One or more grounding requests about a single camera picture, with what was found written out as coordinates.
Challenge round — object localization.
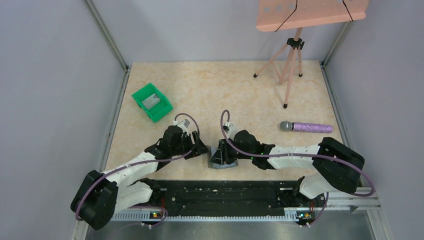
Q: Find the grey card holder wallet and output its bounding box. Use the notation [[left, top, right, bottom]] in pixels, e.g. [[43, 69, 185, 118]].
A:
[[207, 146, 239, 169]]

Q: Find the silver credit card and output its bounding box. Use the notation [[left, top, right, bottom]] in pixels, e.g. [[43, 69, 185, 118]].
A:
[[141, 93, 161, 110]]

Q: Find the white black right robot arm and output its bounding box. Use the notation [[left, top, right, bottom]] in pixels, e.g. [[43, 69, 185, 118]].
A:
[[209, 130, 365, 200]]

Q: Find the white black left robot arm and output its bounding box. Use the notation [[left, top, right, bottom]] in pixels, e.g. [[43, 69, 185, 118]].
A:
[[70, 125, 210, 230]]

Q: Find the green plastic bin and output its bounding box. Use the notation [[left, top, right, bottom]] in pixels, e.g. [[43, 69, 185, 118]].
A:
[[131, 82, 173, 123]]

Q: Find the purple glitter microphone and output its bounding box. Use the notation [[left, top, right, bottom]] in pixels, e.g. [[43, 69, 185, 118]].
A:
[[279, 121, 333, 133]]

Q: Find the pink music stand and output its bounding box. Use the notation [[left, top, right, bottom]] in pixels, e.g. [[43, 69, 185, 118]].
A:
[[253, 0, 369, 109]]

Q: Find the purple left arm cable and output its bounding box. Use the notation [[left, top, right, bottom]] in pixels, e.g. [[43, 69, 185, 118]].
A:
[[74, 113, 201, 229]]

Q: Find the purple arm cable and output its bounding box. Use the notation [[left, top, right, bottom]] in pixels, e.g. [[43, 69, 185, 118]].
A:
[[74, 113, 201, 229], [220, 109, 377, 227]]

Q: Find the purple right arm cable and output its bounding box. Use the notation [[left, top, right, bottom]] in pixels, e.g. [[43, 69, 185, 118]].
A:
[[220, 109, 377, 227]]

